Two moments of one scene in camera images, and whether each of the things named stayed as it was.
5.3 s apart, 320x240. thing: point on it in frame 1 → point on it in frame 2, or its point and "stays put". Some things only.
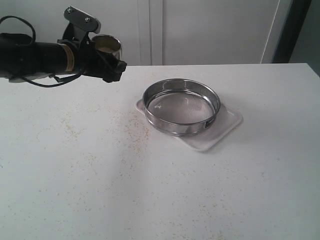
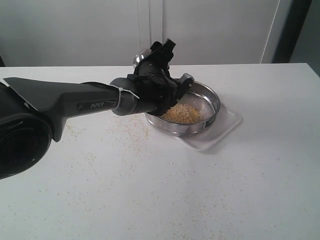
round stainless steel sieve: [181, 107] stays put
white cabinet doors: [169, 32] stays put
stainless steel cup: [109, 44] → [141, 55]
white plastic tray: [227, 120] stays put
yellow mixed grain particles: [107, 49] → [183, 113]
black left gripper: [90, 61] → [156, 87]
